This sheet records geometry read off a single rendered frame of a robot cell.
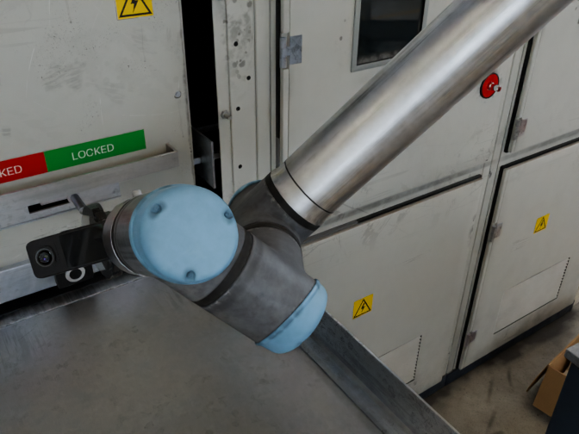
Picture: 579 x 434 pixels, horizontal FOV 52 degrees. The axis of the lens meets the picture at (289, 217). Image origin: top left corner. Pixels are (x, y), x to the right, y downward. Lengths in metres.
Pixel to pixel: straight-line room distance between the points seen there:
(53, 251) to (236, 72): 0.44
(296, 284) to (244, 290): 0.06
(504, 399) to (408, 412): 1.30
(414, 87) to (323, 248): 0.68
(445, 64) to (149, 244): 0.35
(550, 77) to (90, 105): 1.12
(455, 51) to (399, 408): 0.46
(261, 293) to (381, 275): 0.90
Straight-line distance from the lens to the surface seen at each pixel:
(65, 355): 0.97
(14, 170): 0.97
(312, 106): 1.09
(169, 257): 0.53
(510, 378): 2.18
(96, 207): 0.77
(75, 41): 0.94
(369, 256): 1.38
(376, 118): 0.65
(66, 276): 1.04
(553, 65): 1.62
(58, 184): 0.95
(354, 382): 0.88
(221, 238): 0.54
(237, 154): 1.06
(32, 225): 1.02
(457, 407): 2.04
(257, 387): 0.87
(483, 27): 0.65
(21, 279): 1.05
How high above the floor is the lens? 1.49
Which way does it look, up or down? 32 degrees down
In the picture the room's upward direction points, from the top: 1 degrees clockwise
